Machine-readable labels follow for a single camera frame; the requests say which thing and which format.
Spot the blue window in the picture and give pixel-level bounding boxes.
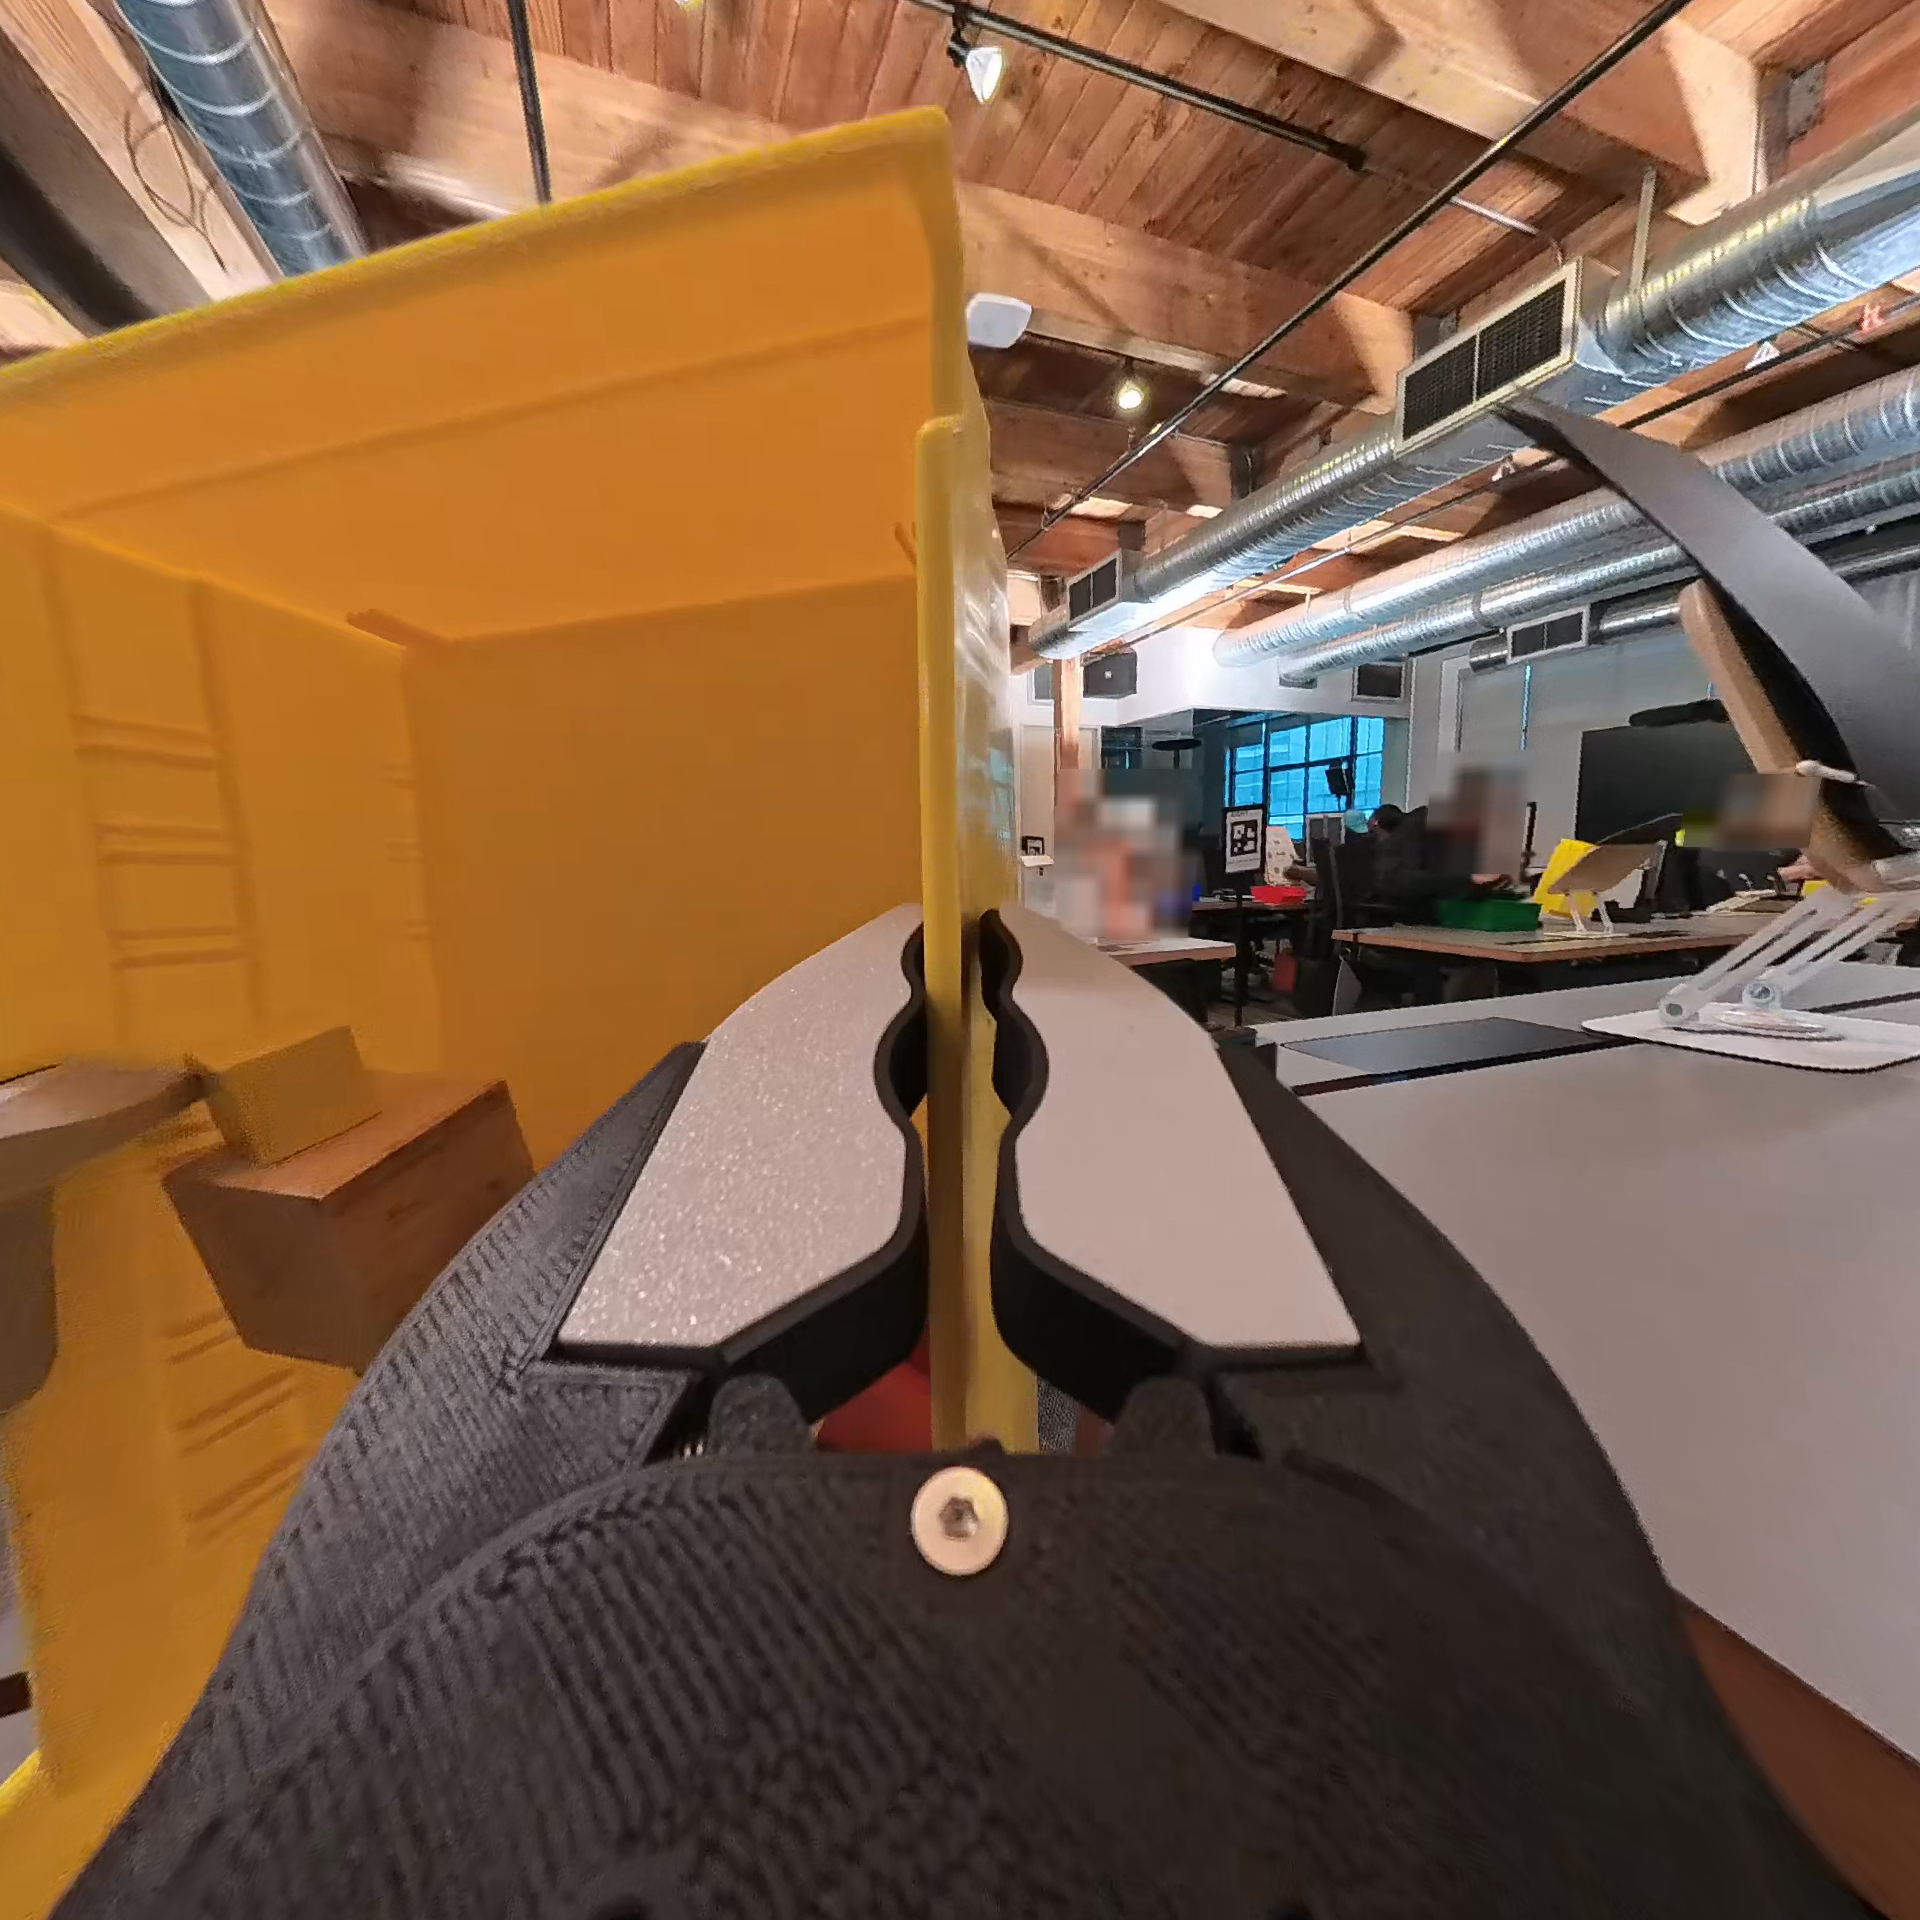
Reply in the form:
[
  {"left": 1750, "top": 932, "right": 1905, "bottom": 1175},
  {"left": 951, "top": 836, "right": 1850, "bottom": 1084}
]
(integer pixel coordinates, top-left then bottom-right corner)
[{"left": 1229, "top": 716, "right": 1391, "bottom": 817}]

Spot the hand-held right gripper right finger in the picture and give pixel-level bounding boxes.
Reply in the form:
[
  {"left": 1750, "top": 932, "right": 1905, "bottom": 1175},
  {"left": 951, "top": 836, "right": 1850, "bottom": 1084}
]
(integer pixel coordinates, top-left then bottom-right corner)
[{"left": 976, "top": 903, "right": 1367, "bottom": 1424}]

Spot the black ceiling rod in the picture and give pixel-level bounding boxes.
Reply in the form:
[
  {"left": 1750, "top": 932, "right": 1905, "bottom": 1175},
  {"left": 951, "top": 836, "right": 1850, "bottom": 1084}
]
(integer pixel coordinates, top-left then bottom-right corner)
[{"left": 1009, "top": 0, "right": 1694, "bottom": 567}]

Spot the black light track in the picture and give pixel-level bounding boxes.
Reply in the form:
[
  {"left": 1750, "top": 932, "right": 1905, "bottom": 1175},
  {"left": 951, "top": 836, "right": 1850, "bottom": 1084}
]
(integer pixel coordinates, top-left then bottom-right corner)
[{"left": 907, "top": 0, "right": 1370, "bottom": 171}]

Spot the red box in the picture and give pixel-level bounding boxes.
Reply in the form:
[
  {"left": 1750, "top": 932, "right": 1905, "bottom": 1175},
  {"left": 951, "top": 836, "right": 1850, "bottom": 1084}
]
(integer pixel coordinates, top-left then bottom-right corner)
[{"left": 816, "top": 1334, "right": 941, "bottom": 1453}]

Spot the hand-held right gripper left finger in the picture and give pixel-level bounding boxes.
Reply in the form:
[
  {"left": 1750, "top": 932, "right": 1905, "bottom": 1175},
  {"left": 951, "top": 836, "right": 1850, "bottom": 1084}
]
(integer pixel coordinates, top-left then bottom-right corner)
[{"left": 555, "top": 903, "right": 933, "bottom": 1420}]

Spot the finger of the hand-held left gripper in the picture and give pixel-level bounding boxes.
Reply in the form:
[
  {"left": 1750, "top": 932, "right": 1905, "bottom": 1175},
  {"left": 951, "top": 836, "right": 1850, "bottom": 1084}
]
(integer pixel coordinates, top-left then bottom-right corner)
[{"left": 0, "top": 1056, "right": 205, "bottom": 1413}]

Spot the yellow plastic box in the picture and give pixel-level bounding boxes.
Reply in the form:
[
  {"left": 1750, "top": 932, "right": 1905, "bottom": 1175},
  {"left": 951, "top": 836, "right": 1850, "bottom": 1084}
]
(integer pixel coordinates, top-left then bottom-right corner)
[{"left": 0, "top": 107, "right": 1046, "bottom": 1833}]

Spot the black monitor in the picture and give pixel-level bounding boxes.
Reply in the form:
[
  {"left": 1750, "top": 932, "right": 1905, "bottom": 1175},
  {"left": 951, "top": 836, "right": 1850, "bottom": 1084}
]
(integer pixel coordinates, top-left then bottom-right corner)
[{"left": 1576, "top": 724, "right": 1750, "bottom": 886}]

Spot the wooden desk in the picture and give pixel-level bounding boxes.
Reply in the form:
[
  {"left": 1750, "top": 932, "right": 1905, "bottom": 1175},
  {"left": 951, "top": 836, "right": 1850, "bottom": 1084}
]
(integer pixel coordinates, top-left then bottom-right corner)
[{"left": 1333, "top": 918, "right": 1795, "bottom": 967}]

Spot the black hanging pole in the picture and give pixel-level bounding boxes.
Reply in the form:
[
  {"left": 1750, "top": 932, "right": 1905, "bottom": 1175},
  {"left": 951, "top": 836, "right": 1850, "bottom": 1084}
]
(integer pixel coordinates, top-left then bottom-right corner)
[{"left": 509, "top": 0, "right": 553, "bottom": 206}]

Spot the large wooden cube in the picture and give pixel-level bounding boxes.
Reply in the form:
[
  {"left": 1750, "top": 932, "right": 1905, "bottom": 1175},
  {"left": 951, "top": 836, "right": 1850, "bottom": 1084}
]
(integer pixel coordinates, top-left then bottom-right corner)
[{"left": 163, "top": 1072, "right": 538, "bottom": 1374}]

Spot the black mat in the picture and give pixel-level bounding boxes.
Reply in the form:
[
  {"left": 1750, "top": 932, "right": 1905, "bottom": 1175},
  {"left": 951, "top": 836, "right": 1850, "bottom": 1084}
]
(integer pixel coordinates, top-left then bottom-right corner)
[{"left": 1275, "top": 1017, "right": 1614, "bottom": 1078}]

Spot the silver duct with vents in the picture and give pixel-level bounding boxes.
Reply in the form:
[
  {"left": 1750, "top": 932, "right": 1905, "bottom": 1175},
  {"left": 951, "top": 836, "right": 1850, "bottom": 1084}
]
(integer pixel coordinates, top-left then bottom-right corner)
[{"left": 1027, "top": 142, "right": 1920, "bottom": 662}]

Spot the white folding stand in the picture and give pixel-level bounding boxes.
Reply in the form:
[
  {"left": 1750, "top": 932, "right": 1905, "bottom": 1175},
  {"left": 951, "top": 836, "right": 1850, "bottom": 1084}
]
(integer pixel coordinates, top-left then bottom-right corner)
[{"left": 1658, "top": 884, "right": 1920, "bottom": 1038}]

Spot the small pale wooden cube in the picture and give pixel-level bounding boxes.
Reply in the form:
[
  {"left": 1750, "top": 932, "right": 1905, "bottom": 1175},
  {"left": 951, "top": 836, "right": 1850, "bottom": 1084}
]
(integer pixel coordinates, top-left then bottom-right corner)
[{"left": 193, "top": 1025, "right": 385, "bottom": 1167}]

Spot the tan tilted stand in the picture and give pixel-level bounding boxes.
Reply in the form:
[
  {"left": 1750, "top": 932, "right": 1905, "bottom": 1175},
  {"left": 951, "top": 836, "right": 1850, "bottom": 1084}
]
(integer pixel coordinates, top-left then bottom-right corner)
[{"left": 1545, "top": 844, "right": 1671, "bottom": 920}]

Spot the long silver spiral duct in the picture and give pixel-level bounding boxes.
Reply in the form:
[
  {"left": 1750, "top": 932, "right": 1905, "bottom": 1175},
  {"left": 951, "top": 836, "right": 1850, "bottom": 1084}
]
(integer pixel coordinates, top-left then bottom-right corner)
[{"left": 1217, "top": 368, "right": 1920, "bottom": 681}]

